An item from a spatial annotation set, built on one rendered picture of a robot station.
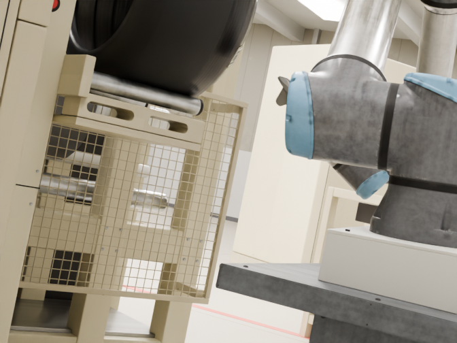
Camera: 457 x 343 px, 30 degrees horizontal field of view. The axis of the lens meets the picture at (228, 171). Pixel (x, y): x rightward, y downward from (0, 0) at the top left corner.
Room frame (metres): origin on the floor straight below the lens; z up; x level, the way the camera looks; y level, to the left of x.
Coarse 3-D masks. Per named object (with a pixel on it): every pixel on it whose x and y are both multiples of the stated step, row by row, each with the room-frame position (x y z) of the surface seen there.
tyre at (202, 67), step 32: (96, 0) 2.48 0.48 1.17; (128, 0) 2.54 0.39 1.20; (160, 0) 1.99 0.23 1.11; (192, 0) 2.00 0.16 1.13; (224, 0) 2.05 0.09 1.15; (256, 0) 2.14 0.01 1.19; (96, 32) 2.47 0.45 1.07; (128, 32) 2.04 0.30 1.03; (160, 32) 2.01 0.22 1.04; (192, 32) 2.04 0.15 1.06; (224, 32) 2.08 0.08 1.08; (96, 64) 2.15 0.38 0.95; (128, 64) 2.08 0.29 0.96; (160, 64) 2.07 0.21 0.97; (192, 64) 2.11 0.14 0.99; (224, 64) 2.15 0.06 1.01; (192, 96) 2.23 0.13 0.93
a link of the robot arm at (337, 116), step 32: (352, 0) 1.70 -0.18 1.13; (384, 0) 1.69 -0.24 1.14; (352, 32) 1.59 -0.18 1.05; (384, 32) 1.62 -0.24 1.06; (320, 64) 1.51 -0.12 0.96; (352, 64) 1.47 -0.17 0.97; (384, 64) 1.59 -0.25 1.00; (288, 96) 1.44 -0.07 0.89; (320, 96) 1.42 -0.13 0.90; (352, 96) 1.41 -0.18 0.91; (384, 96) 1.40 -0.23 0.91; (288, 128) 1.44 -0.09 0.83; (320, 128) 1.41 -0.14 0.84; (352, 128) 1.40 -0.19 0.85; (320, 160) 1.48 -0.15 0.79; (352, 160) 1.44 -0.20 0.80
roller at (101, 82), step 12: (96, 72) 2.04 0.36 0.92; (96, 84) 2.03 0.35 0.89; (108, 84) 2.05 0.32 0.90; (120, 84) 2.07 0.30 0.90; (132, 84) 2.09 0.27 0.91; (144, 84) 2.12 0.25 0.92; (120, 96) 2.09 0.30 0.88; (132, 96) 2.10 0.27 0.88; (144, 96) 2.11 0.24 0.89; (156, 96) 2.13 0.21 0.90; (168, 96) 2.15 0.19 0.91; (180, 96) 2.18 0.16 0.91; (168, 108) 2.17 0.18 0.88; (180, 108) 2.18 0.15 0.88; (192, 108) 2.20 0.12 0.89
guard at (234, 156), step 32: (64, 96) 2.52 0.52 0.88; (64, 128) 2.53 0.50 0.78; (64, 160) 2.54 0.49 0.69; (160, 160) 2.73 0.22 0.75; (192, 160) 2.80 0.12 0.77; (192, 192) 2.82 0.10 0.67; (224, 192) 2.90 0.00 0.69; (32, 224) 2.50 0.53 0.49; (96, 224) 2.63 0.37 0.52; (160, 224) 2.76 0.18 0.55; (32, 256) 2.52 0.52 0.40; (192, 256) 2.85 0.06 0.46; (32, 288) 2.52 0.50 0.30; (64, 288) 2.58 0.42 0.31; (96, 288) 2.65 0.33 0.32
